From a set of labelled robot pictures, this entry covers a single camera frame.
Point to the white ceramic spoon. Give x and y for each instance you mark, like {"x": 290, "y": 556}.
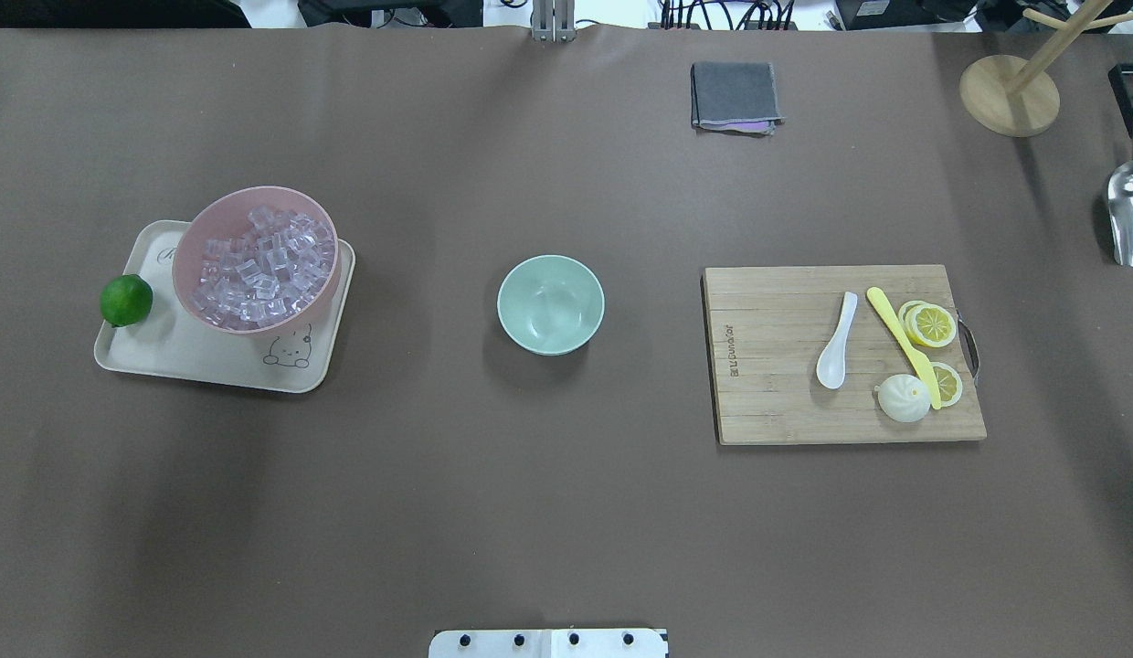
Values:
{"x": 831, "y": 366}

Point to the mint green bowl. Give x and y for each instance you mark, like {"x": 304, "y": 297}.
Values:
{"x": 551, "y": 305}

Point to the clear ice cubes pile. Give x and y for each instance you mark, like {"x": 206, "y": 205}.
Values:
{"x": 274, "y": 268}

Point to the pink bowl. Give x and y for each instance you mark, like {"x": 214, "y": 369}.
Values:
{"x": 226, "y": 214}

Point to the bamboo cutting board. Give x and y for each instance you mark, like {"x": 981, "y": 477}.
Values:
{"x": 767, "y": 326}

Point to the grey folded cloth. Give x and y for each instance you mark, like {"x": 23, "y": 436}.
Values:
{"x": 735, "y": 97}

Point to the white steamed bun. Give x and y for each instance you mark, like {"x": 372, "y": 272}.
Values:
{"x": 903, "y": 398}

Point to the yellow plastic knife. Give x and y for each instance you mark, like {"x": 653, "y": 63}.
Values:
{"x": 920, "y": 362}

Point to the upper lemon slice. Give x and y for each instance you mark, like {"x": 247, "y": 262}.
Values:
{"x": 928, "y": 324}

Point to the lemon slice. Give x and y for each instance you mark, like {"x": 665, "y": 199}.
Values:
{"x": 949, "y": 384}
{"x": 928, "y": 324}

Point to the lower lemon slice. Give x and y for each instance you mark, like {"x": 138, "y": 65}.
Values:
{"x": 949, "y": 384}

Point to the beige plastic tray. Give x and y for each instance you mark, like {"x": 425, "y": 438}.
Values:
{"x": 171, "y": 343}

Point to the green lime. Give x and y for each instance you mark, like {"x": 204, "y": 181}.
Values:
{"x": 126, "y": 300}

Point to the wooden mug tree stand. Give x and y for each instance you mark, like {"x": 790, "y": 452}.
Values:
{"x": 1015, "y": 96}

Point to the black device at edge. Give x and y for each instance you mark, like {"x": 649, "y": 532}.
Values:
{"x": 1121, "y": 83}

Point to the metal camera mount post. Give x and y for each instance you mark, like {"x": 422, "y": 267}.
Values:
{"x": 553, "y": 20}

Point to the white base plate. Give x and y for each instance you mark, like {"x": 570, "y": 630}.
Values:
{"x": 564, "y": 642}

